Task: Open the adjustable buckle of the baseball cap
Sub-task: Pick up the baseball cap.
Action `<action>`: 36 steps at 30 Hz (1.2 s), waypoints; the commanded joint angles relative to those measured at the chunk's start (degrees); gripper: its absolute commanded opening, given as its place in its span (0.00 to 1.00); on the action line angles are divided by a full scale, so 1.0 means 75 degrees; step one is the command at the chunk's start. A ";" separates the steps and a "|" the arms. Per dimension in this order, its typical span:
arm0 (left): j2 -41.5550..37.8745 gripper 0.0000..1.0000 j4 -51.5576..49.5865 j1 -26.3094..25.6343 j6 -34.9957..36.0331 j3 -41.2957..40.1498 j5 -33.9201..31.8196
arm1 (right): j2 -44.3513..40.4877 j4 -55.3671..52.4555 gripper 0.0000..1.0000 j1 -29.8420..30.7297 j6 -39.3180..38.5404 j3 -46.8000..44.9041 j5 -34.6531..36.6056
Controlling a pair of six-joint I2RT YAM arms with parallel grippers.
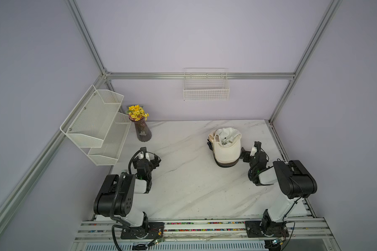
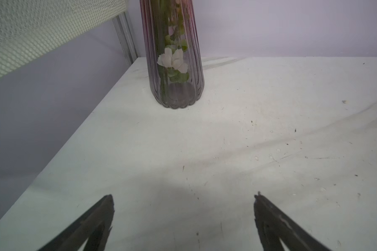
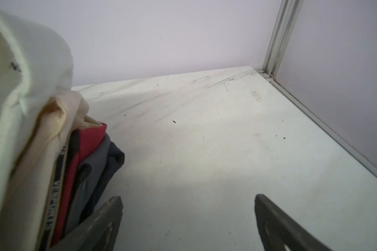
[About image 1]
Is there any white baseball cap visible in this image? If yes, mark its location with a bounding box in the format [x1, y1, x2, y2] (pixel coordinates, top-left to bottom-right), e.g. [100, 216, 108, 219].
[208, 128, 241, 148]

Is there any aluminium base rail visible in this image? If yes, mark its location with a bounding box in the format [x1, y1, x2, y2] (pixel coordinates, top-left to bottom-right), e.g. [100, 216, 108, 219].
[71, 217, 340, 251]

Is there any white wire wall basket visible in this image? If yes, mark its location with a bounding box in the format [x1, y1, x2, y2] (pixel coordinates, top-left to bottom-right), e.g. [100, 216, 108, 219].
[183, 68, 230, 101]

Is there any yellow flower bouquet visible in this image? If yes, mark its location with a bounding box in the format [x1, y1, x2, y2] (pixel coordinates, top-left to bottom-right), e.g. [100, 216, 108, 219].
[126, 105, 149, 122]

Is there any tan dark-brim baseball cap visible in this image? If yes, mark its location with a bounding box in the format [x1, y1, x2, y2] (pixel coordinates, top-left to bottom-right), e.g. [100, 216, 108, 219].
[207, 139, 241, 168]

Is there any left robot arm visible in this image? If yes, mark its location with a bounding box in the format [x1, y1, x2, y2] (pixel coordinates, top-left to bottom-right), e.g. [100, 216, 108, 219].
[93, 154, 164, 243]

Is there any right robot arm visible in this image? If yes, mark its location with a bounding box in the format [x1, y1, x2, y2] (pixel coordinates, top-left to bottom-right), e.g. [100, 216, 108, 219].
[240, 149, 317, 240]

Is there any purple glass vase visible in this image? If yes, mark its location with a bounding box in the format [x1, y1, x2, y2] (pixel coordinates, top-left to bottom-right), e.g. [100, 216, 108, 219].
[129, 116, 152, 142]

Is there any white two-tier mesh shelf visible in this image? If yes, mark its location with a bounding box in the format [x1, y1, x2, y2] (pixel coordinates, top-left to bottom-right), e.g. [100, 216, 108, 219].
[60, 85, 131, 166]

